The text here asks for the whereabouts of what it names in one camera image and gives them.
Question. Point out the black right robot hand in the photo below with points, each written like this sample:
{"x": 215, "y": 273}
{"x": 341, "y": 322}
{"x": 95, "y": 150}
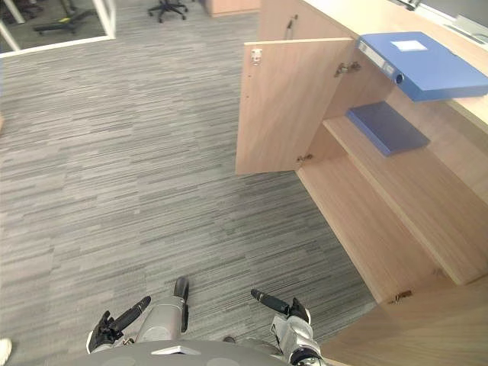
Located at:
{"x": 276, "y": 304}

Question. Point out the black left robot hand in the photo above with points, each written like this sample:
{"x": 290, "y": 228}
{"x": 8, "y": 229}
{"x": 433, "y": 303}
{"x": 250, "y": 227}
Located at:
{"x": 122, "y": 319}

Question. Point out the blue file box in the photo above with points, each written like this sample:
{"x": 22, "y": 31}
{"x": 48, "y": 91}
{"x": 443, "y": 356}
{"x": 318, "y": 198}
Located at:
{"x": 434, "y": 65}

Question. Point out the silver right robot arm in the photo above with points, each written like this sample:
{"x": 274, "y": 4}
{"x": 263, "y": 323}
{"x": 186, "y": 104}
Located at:
{"x": 305, "y": 348}

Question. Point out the metal door hinge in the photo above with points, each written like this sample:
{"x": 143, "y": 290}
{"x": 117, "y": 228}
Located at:
{"x": 400, "y": 296}
{"x": 304, "y": 157}
{"x": 347, "y": 69}

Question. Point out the light wood cabinet door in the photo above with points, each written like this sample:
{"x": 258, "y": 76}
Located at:
{"x": 286, "y": 106}
{"x": 411, "y": 328}

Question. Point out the light wood office cabinet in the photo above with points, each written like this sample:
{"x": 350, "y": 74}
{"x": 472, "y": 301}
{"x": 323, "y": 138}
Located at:
{"x": 385, "y": 213}

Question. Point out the wooden cabinet shelf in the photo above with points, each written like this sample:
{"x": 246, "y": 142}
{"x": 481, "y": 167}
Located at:
{"x": 411, "y": 206}

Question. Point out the dark blue flat folder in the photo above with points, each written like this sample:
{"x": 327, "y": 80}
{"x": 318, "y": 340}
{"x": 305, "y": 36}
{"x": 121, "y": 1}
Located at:
{"x": 389, "y": 127}

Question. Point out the white door latch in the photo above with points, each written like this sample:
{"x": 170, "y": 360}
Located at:
{"x": 256, "y": 56}

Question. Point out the black office chair base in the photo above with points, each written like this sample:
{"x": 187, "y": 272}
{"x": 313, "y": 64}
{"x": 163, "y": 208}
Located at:
{"x": 167, "y": 9}
{"x": 57, "y": 26}

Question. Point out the small wooden cabinet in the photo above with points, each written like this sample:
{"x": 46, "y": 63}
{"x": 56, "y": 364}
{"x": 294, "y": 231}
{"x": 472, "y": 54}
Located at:
{"x": 232, "y": 7}

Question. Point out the grey robot torso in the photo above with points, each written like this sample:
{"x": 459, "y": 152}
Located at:
{"x": 179, "y": 354}

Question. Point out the person's foot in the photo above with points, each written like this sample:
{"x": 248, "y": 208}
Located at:
{"x": 4, "y": 350}

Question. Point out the white table frame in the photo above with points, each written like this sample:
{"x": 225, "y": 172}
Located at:
{"x": 104, "y": 21}

